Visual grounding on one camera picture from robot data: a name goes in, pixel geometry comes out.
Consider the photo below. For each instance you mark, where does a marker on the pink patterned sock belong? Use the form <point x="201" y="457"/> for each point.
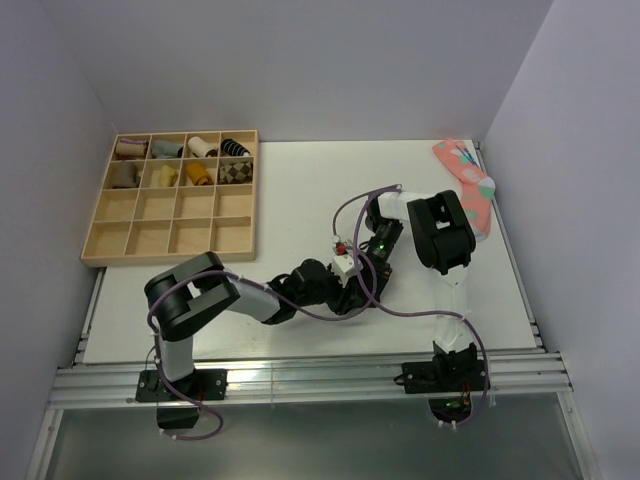
<point x="477" y="188"/>

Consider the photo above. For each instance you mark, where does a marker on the pale yellow rolled sock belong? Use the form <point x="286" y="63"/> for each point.
<point x="165" y="177"/>

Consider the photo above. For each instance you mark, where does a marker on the aluminium frame rail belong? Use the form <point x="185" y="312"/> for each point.
<point x="274" y="381"/>

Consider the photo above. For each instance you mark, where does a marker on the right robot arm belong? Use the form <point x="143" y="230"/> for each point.
<point x="444" y="242"/>

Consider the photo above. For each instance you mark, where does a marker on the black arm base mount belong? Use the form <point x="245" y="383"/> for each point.
<point x="427" y="378"/>

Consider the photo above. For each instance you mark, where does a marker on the beige striped rolled sock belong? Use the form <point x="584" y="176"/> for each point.
<point x="131" y="148"/>

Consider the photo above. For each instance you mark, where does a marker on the mustard yellow rolled sock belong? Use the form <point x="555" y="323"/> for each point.
<point x="198" y="174"/>

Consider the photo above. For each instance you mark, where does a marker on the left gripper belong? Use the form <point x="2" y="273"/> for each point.
<point x="331" y="274"/>

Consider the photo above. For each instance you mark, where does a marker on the grey blue rolled sock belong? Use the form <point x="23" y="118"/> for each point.
<point x="165" y="149"/>

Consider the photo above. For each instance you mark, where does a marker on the wooden compartment tray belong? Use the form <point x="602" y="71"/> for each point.
<point x="149" y="225"/>

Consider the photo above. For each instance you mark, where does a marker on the black white striped rolled sock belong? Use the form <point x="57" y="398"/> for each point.
<point x="233" y="148"/>

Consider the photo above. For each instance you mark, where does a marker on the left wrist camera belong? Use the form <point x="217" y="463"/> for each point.
<point x="344" y="267"/>

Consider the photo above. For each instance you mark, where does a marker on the grey brown rolled sock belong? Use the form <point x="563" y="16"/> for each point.
<point x="125" y="176"/>

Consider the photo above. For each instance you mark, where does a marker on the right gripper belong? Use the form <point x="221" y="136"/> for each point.
<point x="376" y="276"/>

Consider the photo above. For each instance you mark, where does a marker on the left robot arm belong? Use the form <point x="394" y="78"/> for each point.
<point x="187" y="297"/>

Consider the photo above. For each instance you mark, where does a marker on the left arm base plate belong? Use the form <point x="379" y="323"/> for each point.
<point x="201" y="385"/>

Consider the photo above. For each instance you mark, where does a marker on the brown checkered rolled sock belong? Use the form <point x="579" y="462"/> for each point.
<point x="235" y="173"/>

